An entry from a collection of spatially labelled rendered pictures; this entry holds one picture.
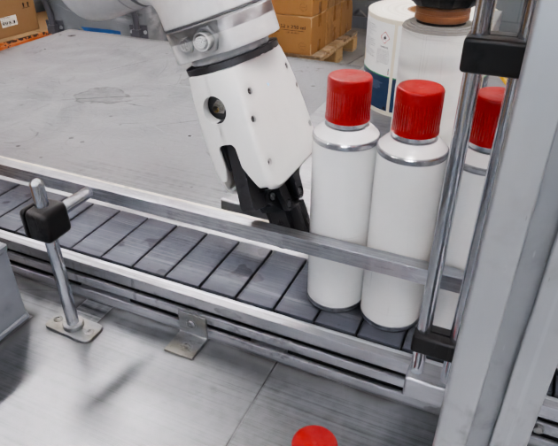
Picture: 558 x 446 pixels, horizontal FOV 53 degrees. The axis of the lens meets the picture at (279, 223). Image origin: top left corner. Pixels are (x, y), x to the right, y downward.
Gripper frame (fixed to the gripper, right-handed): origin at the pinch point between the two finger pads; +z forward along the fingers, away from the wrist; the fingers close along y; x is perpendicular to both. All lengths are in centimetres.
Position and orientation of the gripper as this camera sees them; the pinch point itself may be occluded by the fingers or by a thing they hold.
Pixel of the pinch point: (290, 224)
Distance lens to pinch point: 49.6
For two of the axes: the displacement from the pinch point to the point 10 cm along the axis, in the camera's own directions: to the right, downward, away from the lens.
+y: 4.1, -4.9, 7.7
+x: -8.6, 0.8, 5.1
